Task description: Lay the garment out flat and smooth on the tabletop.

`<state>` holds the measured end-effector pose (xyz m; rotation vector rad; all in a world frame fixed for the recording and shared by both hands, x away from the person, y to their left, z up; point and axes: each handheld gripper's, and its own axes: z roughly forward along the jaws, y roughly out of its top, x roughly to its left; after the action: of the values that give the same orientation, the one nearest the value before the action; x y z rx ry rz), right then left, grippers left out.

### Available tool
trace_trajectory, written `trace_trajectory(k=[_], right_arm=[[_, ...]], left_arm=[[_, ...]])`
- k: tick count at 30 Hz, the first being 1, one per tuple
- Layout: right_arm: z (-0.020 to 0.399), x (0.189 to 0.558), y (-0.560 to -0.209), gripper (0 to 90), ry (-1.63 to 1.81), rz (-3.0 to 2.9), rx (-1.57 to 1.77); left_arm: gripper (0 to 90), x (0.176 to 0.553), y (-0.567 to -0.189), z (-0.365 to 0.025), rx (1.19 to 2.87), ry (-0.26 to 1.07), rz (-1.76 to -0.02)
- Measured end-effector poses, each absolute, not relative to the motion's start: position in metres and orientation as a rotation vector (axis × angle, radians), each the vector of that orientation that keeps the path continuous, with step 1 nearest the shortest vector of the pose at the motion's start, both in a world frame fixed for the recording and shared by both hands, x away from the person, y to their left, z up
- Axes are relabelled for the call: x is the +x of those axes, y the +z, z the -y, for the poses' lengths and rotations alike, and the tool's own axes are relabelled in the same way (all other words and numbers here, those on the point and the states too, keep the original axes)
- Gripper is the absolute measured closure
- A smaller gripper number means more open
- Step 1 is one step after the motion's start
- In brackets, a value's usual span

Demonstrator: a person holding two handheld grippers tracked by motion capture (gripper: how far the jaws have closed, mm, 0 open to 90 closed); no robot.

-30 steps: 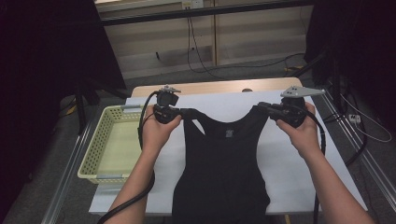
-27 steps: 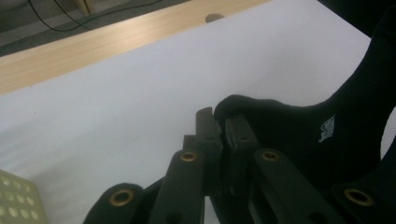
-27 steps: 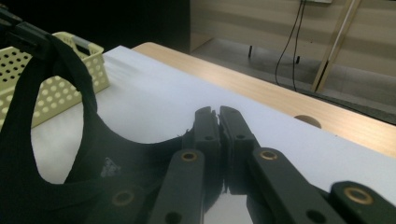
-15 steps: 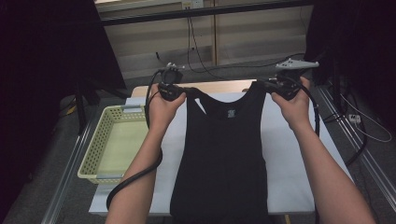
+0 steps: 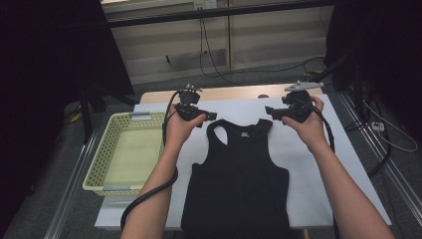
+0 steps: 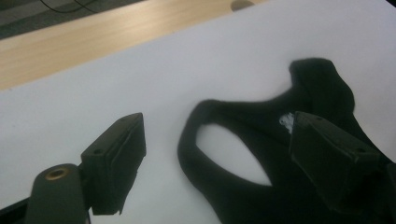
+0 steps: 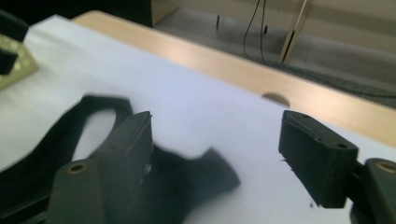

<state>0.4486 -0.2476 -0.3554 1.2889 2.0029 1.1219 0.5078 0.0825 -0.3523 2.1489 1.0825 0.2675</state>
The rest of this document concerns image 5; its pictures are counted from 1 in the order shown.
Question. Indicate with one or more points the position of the black stand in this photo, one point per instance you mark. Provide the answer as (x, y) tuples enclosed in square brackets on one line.
[(87, 113), (345, 73)]

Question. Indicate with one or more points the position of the metal floor rail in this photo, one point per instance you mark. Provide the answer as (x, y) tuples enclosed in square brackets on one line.
[(391, 169), (69, 189)]

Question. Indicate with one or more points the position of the white power strip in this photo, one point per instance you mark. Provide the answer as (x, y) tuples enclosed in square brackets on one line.
[(378, 126)]

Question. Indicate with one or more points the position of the person's right hand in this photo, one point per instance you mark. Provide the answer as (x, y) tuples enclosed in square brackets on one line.
[(312, 132)]

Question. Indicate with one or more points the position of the person's left hand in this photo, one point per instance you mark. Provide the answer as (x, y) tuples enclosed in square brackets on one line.
[(177, 132)]

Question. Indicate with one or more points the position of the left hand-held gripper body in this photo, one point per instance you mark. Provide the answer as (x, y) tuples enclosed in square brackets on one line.
[(189, 106)]

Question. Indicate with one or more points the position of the dark horizontal wall rail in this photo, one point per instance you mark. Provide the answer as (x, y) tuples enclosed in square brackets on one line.
[(215, 13)]

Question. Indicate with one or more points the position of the black tank top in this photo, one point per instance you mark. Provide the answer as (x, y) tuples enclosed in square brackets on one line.
[(235, 186)]

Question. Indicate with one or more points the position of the pale yellow plastic basket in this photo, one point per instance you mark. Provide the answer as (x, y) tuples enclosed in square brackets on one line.
[(129, 156)]

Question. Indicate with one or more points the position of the white table sheet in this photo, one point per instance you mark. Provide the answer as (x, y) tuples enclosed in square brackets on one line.
[(239, 108)]

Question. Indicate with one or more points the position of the round dark table grommet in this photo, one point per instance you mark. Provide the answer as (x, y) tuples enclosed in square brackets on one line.
[(263, 96)]

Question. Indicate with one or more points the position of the black curtain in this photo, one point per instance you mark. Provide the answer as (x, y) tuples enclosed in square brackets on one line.
[(381, 40), (49, 66)]

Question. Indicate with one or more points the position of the white wall socket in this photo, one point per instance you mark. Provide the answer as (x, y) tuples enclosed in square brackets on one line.
[(205, 4)]

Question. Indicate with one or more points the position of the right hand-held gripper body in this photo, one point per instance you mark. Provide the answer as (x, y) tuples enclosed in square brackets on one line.
[(298, 106)]

